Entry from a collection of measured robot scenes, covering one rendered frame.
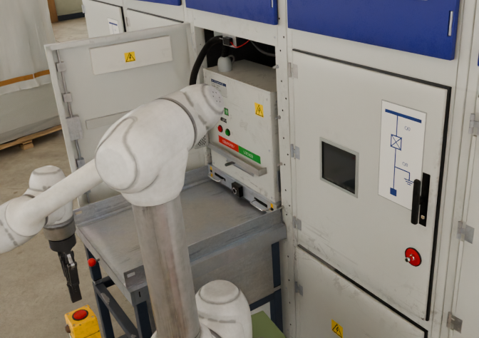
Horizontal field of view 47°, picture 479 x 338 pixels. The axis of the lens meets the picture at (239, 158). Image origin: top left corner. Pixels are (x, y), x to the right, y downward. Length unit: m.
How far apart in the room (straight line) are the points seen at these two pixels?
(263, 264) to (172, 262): 1.13
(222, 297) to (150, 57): 1.29
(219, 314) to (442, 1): 0.94
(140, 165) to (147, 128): 0.07
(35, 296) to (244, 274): 1.68
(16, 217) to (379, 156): 1.01
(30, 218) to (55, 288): 2.18
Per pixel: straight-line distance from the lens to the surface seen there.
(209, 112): 1.14
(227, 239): 2.11
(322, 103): 1.79
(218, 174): 2.54
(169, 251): 1.15
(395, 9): 1.51
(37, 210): 1.41
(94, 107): 2.44
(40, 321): 3.37
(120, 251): 2.19
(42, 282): 3.68
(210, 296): 1.46
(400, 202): 1.67
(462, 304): 1.67
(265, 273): 2.30
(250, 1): 2.01
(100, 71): 2.38
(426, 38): 1.46
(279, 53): 1.95
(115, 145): 1.00
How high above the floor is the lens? 2.01
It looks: 24 degrees down
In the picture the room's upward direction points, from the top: 4 degrees counter-clockwise
